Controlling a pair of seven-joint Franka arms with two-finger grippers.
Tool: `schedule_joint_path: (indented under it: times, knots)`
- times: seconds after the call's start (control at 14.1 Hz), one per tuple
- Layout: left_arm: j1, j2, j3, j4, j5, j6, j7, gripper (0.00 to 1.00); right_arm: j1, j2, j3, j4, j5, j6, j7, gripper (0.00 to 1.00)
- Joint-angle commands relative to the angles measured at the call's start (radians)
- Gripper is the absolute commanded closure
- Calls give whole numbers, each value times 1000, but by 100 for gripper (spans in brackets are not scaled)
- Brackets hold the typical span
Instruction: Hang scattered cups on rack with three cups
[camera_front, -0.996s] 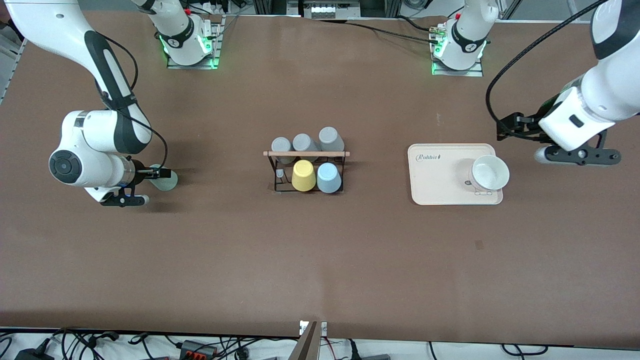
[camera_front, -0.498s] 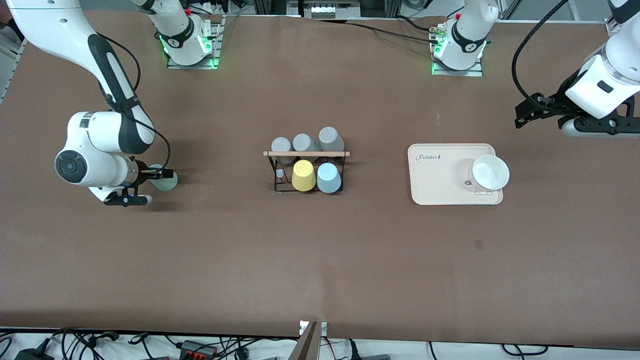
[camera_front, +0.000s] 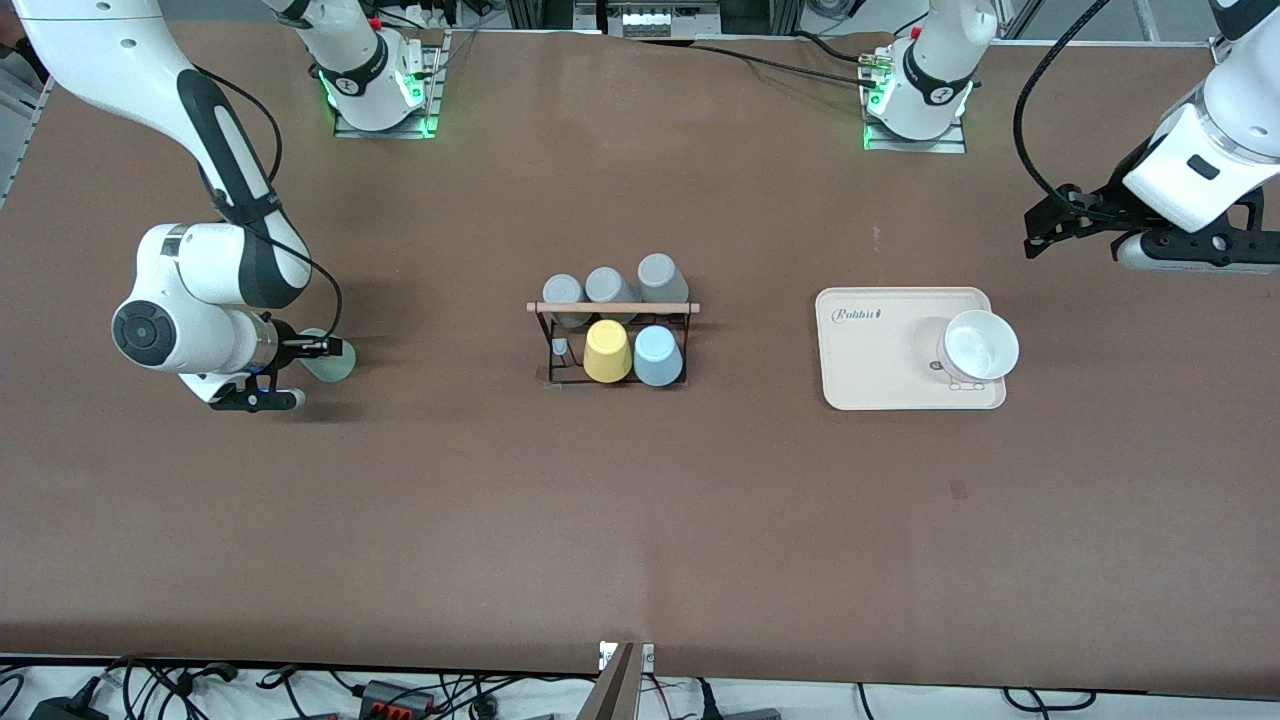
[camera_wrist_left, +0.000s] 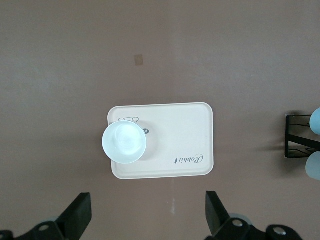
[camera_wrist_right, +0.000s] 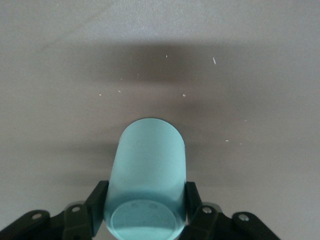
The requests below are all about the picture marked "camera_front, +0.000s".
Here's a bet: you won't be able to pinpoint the pale green plastic cup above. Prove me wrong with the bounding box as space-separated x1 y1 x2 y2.
296 328 357 384

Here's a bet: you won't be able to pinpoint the blue plastic cup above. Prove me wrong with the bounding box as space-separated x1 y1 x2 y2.
633 325 686 388

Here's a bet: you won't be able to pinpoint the white bowl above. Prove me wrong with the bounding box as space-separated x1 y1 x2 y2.
936 309 1021 386

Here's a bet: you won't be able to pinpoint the beige rabbit print tray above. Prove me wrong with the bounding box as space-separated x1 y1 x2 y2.
815 287 1007 412

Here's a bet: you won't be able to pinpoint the grey plastic cup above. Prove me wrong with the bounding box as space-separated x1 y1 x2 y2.
637 253 691 304
542 274 593 331
584 266 641 323

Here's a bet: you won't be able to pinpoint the yellow plastic cup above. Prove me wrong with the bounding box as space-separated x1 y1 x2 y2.
583 319 635 384

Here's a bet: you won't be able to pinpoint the power strip orange switches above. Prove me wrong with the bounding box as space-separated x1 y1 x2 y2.
358 679 438 719

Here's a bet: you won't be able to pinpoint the black power adapter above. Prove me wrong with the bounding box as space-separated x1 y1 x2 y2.
28 688 109 720

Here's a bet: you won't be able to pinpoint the white power strip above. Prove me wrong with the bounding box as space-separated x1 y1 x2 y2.
607 3 723 39

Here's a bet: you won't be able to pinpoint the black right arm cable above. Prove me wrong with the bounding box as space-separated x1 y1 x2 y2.
190 65 346 351

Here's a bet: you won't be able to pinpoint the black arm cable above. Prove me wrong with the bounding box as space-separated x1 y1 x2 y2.
1013 0 1126 223
190 65 346 351

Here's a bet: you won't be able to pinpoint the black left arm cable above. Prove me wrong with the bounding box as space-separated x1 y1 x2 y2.
1013 0 1126 223

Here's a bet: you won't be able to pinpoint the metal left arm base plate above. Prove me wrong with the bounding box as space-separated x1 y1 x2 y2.
862 55 968 154

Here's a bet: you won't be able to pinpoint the short black table cable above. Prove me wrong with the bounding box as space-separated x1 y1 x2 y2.
795 30 871 63

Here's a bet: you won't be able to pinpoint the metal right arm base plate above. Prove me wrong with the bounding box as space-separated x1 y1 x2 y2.
333 30 448 140

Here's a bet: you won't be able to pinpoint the black wire cup rack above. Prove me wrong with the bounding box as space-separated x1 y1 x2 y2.
527 300 701 388

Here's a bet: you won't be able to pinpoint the long black table cable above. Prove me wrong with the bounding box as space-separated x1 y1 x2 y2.
640 38 881 89

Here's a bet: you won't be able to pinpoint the aluminium frame profile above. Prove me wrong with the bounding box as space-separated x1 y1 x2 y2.
505 0 801 36

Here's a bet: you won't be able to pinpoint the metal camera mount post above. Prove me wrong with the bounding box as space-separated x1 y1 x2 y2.
575 640 657 720

